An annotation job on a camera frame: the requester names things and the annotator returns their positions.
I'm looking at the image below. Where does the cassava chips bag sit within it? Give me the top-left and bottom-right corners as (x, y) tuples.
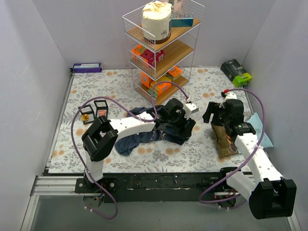
(210, 112), (274, 159)

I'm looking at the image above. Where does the magenta pink box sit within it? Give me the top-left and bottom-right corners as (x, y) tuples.
(150, 50), (165, 66)

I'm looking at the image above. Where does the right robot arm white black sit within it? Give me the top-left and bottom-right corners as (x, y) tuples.
(203, 98), (297, 219)

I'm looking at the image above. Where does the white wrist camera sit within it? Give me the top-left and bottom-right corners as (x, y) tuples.
(183, 97), (199, 119)
(220, 90), (237, 108)

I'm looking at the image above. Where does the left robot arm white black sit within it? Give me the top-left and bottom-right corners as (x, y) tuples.
(82, 98), (199, 193)

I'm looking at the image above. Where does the orange snack box upper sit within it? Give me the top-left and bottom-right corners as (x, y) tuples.
(131, 44), (154, 64)

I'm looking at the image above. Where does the black display case pink brooch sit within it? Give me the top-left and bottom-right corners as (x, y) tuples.
(94, 100), (108, 118)

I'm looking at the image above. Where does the white wire shelf rack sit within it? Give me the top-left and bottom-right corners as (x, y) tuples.
(122, 0), (205, 104)

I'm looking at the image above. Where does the cream paper wrapped roll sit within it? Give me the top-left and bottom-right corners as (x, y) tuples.
(141, 0), (172, 44)

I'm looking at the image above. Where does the aluminium rail frame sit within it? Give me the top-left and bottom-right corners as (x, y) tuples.
(21, 74), (90, 231)

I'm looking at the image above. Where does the pink white carton top shelf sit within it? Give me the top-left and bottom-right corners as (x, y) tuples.
(167, 0), (183, 13)

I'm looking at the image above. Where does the orange green box bottom back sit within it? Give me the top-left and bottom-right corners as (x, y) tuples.
(166, 66), (182, 81)

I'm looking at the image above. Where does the floral patterned table mat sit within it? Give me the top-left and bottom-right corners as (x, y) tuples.
(49, 67), (244, 174)

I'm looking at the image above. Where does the black green box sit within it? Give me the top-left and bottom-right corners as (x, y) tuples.
(220, 59), (252, 88)

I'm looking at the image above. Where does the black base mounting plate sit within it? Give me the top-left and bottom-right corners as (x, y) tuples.
(74, 173), (247, 203)

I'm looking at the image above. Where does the orange yellow box bottom front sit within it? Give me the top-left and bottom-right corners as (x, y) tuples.
(148, 76), (172, 97)

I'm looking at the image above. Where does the teal blue box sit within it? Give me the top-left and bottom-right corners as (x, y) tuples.
(171, 12), (194, 27)

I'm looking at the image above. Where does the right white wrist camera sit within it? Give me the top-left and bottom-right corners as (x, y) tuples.
(220, 90), (237, 108)

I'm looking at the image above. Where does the purple flat box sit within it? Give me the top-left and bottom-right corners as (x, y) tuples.
(73, 63), (102, 73)

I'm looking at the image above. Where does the black display case gold brooch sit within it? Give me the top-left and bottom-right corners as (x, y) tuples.
(79, 104), (95, 125)

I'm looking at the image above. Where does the navy blue printed t-shirt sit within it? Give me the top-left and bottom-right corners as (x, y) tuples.
(115, 105), (181, 156)

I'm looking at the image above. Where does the orange box bottom left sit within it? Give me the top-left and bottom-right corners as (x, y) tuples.
(141, 72), (153, 88)

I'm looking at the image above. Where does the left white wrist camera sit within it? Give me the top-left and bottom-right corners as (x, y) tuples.
(183, 97), (199, 119)

